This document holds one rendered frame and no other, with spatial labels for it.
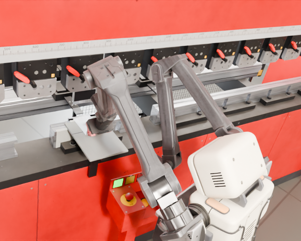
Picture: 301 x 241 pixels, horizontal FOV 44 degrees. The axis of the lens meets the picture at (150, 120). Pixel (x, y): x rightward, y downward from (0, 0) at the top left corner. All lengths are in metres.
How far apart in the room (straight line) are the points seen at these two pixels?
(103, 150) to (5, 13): 0.65
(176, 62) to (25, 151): 0.78
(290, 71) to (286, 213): 1.20
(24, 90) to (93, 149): 0.36
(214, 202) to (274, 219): 1.95
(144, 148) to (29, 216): 0.92
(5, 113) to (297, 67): 2.43
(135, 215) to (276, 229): 1.55
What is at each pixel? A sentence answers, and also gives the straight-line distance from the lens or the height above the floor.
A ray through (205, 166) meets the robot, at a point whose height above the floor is 1.33.
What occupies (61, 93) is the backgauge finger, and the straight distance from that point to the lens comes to 1.88.
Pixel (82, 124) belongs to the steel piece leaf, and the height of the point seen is 1.00.
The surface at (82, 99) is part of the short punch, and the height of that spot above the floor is 1.11.
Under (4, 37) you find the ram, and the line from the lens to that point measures 1.41.
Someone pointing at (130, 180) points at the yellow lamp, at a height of 0.81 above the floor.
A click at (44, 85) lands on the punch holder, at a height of 1.23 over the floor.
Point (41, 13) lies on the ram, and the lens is 1.41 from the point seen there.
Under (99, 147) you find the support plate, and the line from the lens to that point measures 1.61.
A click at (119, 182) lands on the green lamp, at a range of 1.74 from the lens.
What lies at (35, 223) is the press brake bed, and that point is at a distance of 1.90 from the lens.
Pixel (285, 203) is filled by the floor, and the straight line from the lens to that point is 3.27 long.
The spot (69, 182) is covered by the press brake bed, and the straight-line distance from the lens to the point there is 1.79.
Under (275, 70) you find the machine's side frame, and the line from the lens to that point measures 3.60.
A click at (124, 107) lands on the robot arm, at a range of 1.01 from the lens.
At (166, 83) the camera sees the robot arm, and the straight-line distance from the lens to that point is 1.46.
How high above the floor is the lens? 2.02
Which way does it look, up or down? 34 degrees down
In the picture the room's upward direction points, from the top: 13 degrees clockwise
